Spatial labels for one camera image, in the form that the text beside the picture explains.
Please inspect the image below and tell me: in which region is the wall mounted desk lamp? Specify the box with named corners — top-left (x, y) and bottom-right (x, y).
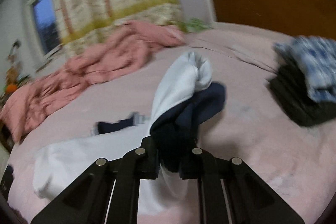
top-left (7, 40), bottom-right (21, 64)

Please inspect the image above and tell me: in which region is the folded blue plaid shirt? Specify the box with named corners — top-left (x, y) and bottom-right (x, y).
top-left (273, 36), bottom-right (335, 103)

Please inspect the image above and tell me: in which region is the orange toy on table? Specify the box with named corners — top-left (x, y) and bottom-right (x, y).
top-left (5, 84), bottom-right (18, 94)

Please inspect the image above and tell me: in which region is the white framed window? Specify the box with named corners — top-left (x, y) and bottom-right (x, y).
top-left (24, 0), bottom-right (62, 64)

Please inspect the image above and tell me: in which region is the folded black garment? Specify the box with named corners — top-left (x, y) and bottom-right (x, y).
top-left (268, 65), bottom-right (335, 127)

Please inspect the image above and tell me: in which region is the pink bed sheet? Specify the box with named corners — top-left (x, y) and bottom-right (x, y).
top-left (8, 26), bottom-right (335, 223)

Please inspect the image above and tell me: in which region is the white brown wooden headboard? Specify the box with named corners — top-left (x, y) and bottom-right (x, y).
top-left (206, 0), bottom-right (335, 39)

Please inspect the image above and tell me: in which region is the white navy varsity jacket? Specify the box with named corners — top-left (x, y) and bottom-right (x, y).
top-left (32, 50), bottom-right (227, 217)

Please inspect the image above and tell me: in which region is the pink crumpled quilt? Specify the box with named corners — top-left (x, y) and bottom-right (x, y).
top-left (1, 20), bottom-right (185, 143)

